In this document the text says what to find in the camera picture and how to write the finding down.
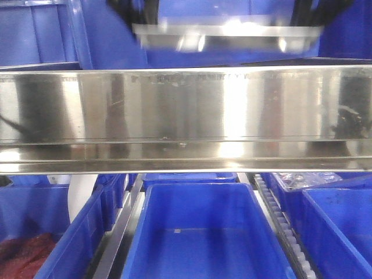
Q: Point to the blue crate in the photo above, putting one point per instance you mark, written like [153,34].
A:
[104,41]
[36,33]
[349,35]

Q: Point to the blue crate upper centre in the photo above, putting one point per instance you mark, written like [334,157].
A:
[104,41]

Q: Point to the stainless steel shelf front rail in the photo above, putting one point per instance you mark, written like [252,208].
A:
[262,118]

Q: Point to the blue bin lower right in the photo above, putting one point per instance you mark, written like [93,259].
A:
[336,228]

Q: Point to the white roller track right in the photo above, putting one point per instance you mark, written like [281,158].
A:
[284,231]

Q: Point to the silver metal tray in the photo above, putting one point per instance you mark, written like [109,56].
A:
[245,33]

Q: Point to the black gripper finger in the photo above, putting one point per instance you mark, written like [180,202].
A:
[306,13]
[136,12]

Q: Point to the red mesh material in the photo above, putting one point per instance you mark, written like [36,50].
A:
[23,257]

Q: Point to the blue bin lower left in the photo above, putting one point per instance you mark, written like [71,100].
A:
[27,212]

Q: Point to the bagged small metal parts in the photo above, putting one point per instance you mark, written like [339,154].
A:
[298,180]

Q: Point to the blue crate upper right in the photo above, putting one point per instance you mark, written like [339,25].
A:
[349,35]

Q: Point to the blue bin lower centre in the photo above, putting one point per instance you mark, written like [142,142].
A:
[204,231]

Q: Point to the blue bin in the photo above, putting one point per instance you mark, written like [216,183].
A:
[291,200]
[166,178]
[27,212]
[204,231]
[336,228]

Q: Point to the blue bin rear right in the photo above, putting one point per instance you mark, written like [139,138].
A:
[291,200]

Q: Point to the blue crate upper left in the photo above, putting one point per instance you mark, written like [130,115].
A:
[36,33]

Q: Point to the blue bin rear centre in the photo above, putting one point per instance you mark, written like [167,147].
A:
[166,178]

